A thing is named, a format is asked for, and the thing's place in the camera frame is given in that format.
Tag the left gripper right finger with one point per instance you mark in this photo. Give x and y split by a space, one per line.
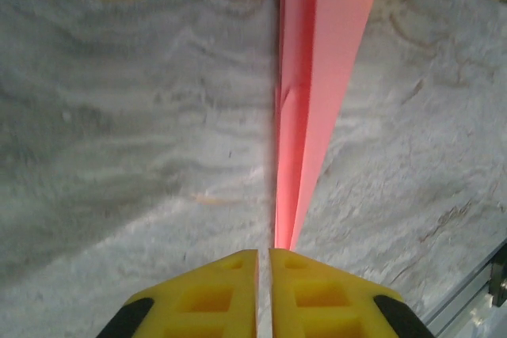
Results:
325 302

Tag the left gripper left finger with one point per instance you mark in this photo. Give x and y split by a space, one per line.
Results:
214 302

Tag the pink paper sheet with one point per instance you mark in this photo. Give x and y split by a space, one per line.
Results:
317 57

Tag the long aluminium base rail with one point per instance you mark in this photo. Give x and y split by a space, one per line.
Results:
467 306

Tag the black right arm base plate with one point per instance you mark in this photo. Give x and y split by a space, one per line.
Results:
500 284

